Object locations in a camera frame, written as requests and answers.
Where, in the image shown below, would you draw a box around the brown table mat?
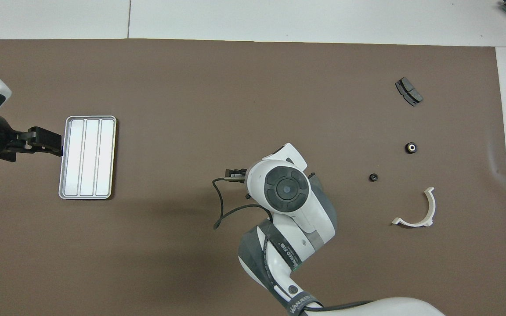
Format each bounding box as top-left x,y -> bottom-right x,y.
0,39 -> 506,316

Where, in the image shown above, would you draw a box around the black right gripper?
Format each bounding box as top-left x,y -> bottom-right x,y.
225,168 -> 254,201

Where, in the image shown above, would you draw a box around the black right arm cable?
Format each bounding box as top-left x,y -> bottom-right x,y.
212,177 -> 373,313

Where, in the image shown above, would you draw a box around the white curved plastic bracket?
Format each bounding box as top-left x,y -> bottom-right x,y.
391,187 -> 436,228

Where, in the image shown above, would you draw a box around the grooved dark brake pad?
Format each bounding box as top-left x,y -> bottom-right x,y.
395,77 -> 424,107

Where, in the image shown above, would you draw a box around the silver metal tray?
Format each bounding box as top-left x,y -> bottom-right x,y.
58,115 -> 118,200

